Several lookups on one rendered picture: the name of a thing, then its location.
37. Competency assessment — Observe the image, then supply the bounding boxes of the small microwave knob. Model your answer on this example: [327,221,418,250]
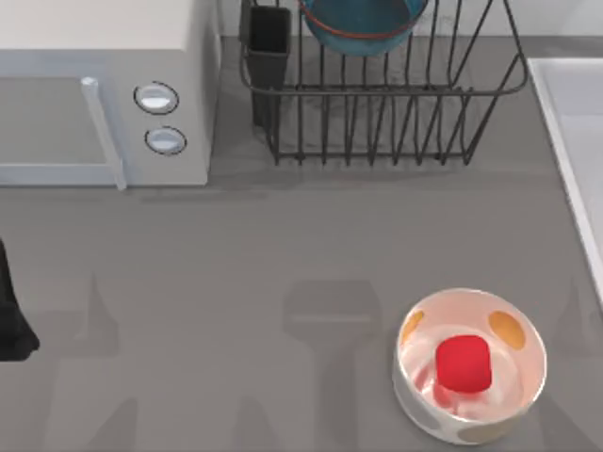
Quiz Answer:
[143,125,187,155]

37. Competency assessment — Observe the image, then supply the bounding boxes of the black cutlery holder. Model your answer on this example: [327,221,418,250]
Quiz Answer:
[239,0,292,127]

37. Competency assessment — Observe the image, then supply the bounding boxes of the pale microwave oven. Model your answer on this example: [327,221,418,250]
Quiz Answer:
[0,0,223,191]

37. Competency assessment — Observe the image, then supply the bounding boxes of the large microwave knob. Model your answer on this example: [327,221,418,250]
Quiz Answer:
[133,81,180,116]

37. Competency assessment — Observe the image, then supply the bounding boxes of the blue bowl with red rim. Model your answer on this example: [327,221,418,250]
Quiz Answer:
[299,0,429,57]

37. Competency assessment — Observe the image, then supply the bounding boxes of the red rounded block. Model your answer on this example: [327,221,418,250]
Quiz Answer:
[434,334,494,395]

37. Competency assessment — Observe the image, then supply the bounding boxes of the white bowl with orange spots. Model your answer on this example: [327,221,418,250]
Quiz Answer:
[392,287,548,446]

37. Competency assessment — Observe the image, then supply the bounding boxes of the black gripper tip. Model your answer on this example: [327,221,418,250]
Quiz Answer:
[0,238,41,363]

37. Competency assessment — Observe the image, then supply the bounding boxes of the dark wire dish rack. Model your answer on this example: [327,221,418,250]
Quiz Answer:
[238,0,529,168]

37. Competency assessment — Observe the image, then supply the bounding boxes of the microwave door handle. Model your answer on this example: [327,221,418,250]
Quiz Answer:
[80,76,128,192]

